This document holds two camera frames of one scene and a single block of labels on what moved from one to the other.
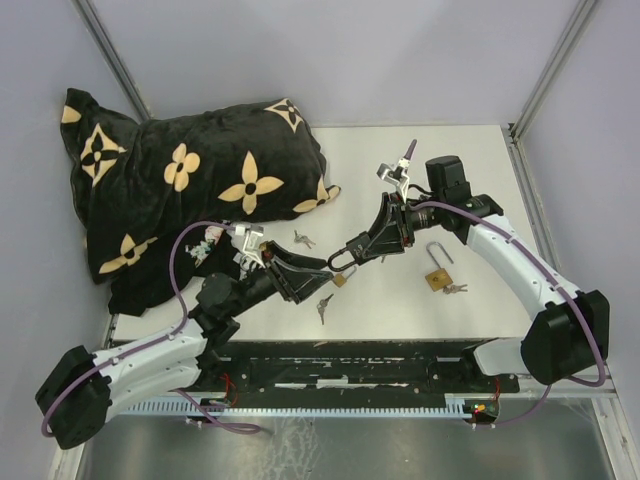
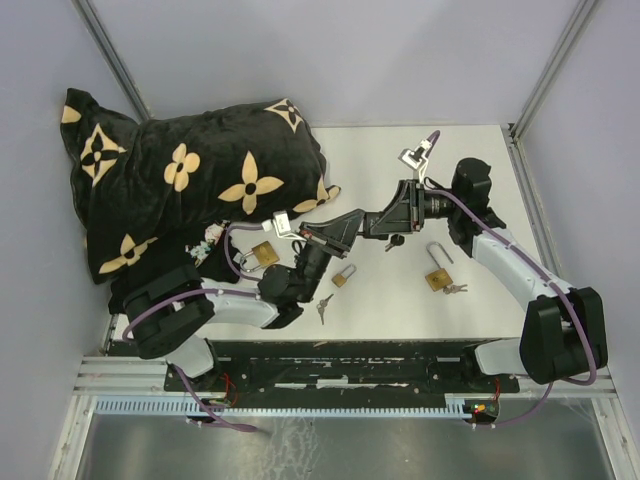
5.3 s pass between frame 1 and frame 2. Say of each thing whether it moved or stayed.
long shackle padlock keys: stayed
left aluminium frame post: stayed
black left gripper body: moved
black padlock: moved
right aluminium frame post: stayed
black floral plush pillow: stayed
